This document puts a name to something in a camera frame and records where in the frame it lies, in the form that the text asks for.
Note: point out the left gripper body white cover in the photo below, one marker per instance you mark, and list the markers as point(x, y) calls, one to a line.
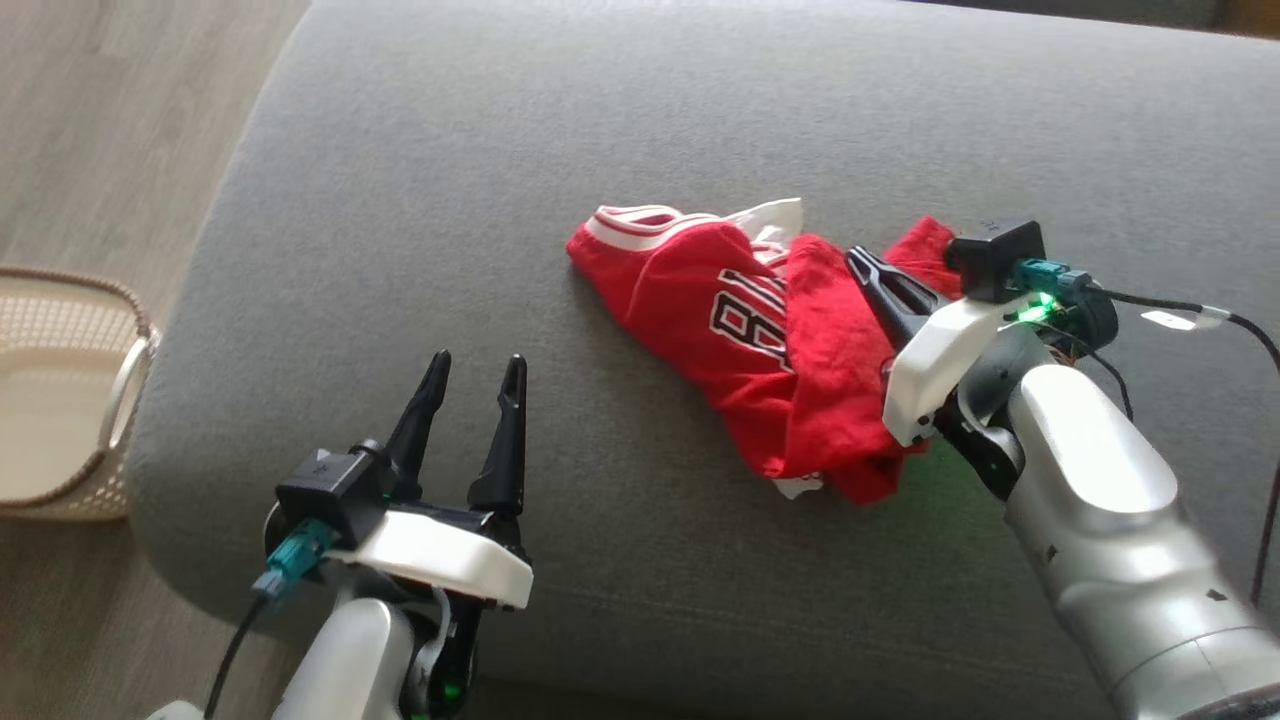
point(440, 555)

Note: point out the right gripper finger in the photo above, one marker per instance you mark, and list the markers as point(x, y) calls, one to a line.
point(890, 278)
point(893, 312)

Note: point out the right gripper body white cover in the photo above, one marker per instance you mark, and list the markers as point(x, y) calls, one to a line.
point(930, 360)

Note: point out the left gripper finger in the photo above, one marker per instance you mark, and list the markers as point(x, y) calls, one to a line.
point(415, 450)
point(505, 460)

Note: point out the red jersey with white sleeves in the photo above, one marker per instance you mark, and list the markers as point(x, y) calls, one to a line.
point(700, 310)

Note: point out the right robot arm silver white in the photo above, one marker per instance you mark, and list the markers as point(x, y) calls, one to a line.
point(1120, 500)

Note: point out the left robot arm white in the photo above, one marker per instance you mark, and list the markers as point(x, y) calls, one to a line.
point(350, 660)

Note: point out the grey and yellow sofa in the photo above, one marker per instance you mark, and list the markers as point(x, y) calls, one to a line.
point(500, 200)

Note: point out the cream perforated laundry basket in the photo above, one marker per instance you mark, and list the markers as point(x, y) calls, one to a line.
point(60, 400)

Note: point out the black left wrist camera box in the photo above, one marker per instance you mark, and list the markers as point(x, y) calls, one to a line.
point(325, 490)

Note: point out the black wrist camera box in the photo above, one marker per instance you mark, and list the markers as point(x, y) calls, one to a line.
point(995, 255)
point(325, 490)

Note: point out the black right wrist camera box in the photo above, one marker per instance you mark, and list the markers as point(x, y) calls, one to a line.
point(995, 255)

